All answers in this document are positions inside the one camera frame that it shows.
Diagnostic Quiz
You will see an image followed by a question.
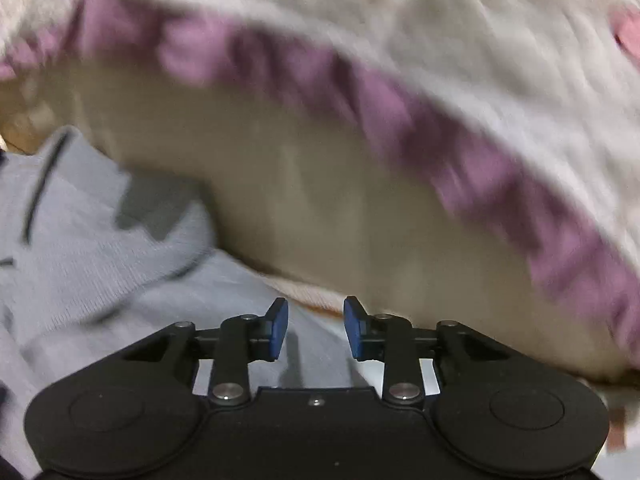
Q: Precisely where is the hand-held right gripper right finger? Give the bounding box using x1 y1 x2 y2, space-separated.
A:
343 296 512 406

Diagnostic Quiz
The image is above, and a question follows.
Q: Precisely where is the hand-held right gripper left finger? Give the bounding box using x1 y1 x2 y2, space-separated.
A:
120 298 290 407

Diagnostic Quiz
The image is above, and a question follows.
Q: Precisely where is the grey knit garment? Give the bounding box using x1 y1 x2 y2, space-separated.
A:
0 125 361 480

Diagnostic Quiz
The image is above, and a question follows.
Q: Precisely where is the checked bed sheet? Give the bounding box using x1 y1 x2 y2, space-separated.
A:
260 275 640 461

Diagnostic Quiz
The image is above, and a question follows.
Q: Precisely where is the beige bed panel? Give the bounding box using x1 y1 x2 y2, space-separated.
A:
0 55 631 381

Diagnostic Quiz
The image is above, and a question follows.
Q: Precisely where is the white quilt with red print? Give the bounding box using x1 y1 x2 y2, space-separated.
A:
0 0 640 356

